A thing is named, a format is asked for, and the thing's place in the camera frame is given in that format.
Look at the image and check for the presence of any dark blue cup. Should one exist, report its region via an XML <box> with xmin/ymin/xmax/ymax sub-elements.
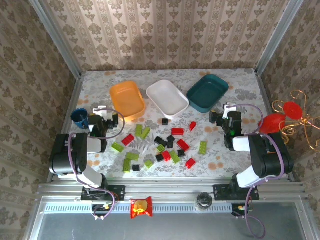
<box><xmin>70</xmin><ymin>107</ymin><xmax>90</xmax><ymax>130</ymax></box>

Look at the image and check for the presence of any orange plastic container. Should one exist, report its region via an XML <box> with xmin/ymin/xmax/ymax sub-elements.
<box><xmin>109</xmin><ymin>80</ymin><xmax>147</xmax><ymax>123</ymax></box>

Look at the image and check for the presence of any teal plastic container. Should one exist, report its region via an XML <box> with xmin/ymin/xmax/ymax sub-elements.
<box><xmin>186</xmin><ymin>73</ymin><xmax>230</xmax><ymax>114</ymax></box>

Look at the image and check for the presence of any white plastic container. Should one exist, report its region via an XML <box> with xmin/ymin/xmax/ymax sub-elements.
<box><xmin>146</xmin><ymin>79</ymin><xmax>190</xmax><ymax>120</ymax></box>

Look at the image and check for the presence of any dark glass jar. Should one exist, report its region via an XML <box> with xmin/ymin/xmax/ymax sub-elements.
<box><xmin>195</xmin><ymin>192</ymin><xmax>213</xmax><ymax>212</ymax></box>

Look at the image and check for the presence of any red snack packet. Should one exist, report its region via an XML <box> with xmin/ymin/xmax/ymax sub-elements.
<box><xmin>129</xmin><ymin>196</ymin><xmax>154</xmax><ymax>220</ymax></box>

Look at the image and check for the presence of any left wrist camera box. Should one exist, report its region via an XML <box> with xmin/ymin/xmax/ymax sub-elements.
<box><xmin>92</xmin><ymin>105</ymin><xmax>111</xmax><ymax>121</ymax></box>

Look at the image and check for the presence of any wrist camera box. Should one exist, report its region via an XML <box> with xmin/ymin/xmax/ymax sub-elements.
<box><xmin>92</xmin><ymin>105</ymin><xmax>111</xmax><ymax>121</ymax></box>
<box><xmin>223</xmin><ymin>101</ymin><xmax>237</xmax><ymax>119</ymax></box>

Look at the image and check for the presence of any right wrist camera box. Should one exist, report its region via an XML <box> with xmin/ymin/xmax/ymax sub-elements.
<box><xmin>223</xmin><ymin>101</ymin><xmax>237</xmax><ymax>119</ymax></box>

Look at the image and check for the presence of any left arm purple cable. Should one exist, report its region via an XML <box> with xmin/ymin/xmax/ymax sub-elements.
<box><xmin>67</xmin><ymin>107</ymin><xmax>126</xmax><ymax>221</ymax></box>

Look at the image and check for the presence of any red gold wire ornament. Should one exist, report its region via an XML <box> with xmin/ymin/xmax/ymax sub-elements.
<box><xmin>258</xmin><ymin>89</ymin><xmax>320</xmax><ymax>152</ymax></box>

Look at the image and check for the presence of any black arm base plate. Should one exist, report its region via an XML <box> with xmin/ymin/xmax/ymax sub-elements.
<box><xmin>212</xmin><ymin>183</ymin><xmax>260</xmax><ymax>202</ymax></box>
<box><xmin>80</xmin><ymin>184</ymin><xmax>126</xmax><ymax>202</ymax></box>

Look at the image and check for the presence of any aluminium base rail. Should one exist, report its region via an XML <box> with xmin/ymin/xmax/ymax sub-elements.
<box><xmin>37</xmin><ymin>177</ymin><xmax>307</xmax><ymax>200</ymax></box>

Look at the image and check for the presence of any white slotted cable duct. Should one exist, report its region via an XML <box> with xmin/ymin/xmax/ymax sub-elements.
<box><xmin>44</xmin><ymin>201</ymin><xmax>237</xmax><ymax>214</ymax></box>

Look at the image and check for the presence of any aluminium frame post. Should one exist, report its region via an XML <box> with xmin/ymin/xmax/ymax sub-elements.
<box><xmin>254</xmin><ymin>0</ymin><xmax>306</xmax><ymax>76</ymax></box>
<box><xmin>28</xmin><ymin>0</ymin><xmax>83</xmax><ymax>79</ymax></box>

